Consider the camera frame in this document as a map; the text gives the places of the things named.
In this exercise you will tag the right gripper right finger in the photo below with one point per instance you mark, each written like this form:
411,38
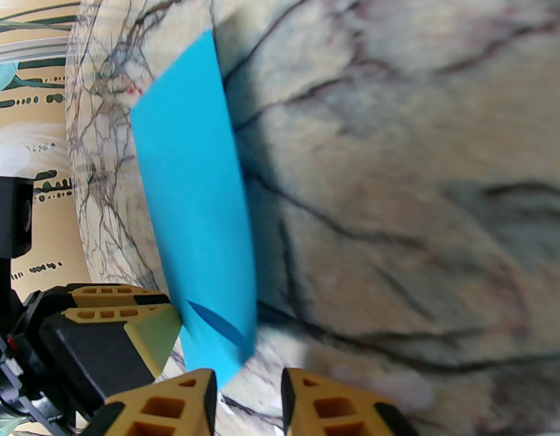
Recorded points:
334,411

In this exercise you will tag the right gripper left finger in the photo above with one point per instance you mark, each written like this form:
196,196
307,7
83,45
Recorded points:
171,407

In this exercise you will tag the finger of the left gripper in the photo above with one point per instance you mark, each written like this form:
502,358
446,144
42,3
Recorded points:
103,348
107,291

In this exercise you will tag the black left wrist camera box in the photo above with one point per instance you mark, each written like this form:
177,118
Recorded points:
10,216

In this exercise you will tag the aluminium table edge rail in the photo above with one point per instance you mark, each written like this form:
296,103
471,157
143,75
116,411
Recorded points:
30,52

